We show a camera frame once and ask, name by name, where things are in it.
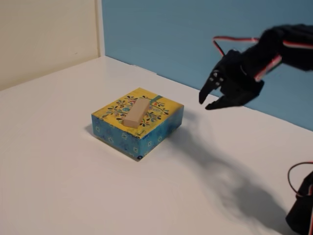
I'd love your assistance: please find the red white black servo cable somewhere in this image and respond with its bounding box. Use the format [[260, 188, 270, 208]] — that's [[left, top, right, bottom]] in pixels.
[[212, 36, 313, 81]]

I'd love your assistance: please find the wooden Jenga block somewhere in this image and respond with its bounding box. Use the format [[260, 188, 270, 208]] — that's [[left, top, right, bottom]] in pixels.
[[123, 97, 150, 128]]

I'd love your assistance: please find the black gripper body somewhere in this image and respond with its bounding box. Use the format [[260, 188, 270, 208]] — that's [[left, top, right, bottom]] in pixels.
[[214, 49, 265, 107]]

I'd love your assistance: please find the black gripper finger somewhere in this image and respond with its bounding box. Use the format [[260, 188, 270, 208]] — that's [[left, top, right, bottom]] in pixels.
[[199, 69, 226, 105], [204, 94, 243, 111]]

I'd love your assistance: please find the yellow and blue floral box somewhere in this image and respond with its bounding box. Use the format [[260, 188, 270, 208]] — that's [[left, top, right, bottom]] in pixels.
[[91, 87, 184, 162]]

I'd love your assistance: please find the red black looped cable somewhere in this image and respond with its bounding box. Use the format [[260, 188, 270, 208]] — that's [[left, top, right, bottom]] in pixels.
[[287, 161, 313, 199]]

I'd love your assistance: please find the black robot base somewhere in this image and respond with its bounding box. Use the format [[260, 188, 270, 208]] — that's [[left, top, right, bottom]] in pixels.
[[285, 170, 313, 235]]

